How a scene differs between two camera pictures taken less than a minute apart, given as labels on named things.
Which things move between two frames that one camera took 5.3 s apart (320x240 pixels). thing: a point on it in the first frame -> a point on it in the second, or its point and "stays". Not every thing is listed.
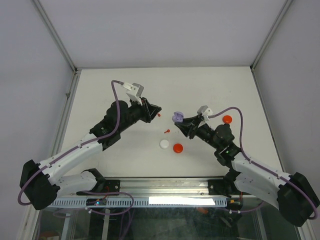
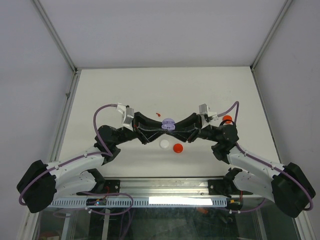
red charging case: (178, 148) stays
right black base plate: (216, 187) stays
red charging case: (227, 119) stays
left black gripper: (149, 111) -> (146, 136)
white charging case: (164, 144) stays
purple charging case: (178, 117) -> (168, 123)
